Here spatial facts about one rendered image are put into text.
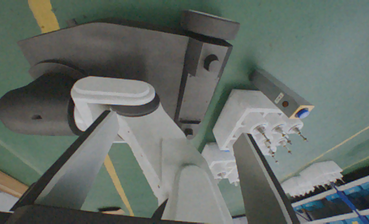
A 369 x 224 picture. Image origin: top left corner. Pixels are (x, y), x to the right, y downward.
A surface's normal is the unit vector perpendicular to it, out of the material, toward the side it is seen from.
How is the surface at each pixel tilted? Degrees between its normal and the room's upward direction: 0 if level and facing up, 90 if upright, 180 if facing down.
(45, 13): 0
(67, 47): 0
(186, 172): 90
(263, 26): 0
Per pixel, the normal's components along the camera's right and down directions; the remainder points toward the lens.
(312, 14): 0.14, 0.67
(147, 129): 0.18, -0.74
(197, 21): -0.46, 0.49
